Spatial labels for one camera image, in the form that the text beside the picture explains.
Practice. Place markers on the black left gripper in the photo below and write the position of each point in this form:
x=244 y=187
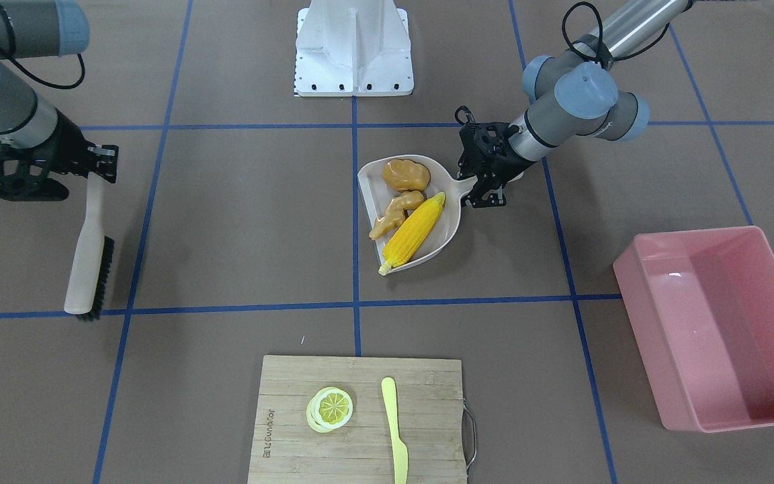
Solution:
x=502 y=158

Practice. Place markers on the bamboo cutting board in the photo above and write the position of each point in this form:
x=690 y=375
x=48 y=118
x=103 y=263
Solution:
x=430 y=419

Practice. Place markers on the yellow plastic knife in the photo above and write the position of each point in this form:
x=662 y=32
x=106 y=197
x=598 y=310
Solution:
x=399 y=451

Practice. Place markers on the pink plastic bin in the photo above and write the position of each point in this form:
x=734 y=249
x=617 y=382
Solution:
x=701 y=306

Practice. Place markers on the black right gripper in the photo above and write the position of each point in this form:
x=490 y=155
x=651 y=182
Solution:
x=70 y=144

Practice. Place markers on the brown toy potato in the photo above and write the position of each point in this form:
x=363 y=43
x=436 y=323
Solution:
x=406 y=175

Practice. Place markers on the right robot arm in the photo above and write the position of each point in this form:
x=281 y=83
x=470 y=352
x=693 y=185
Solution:
x=36 y=138

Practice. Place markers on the beige dustpan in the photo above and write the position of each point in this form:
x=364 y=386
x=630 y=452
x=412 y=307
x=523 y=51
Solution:
x=377 y=195

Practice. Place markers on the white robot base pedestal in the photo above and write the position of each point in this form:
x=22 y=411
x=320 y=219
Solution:
x=353 y=48

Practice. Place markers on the yellow toy corn cob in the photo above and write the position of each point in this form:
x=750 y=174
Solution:
x=399 y=250

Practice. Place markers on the beige hand brush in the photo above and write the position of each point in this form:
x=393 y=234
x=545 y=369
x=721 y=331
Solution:
x=92 y=259

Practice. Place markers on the yellow toy lemon slice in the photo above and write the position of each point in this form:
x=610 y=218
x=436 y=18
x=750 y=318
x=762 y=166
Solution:
x=329 y=409

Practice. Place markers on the tan toy ginger root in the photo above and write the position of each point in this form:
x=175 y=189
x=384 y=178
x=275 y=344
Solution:
x=395 y=214

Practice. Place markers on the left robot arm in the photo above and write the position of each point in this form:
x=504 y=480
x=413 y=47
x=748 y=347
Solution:
x=572 y=94

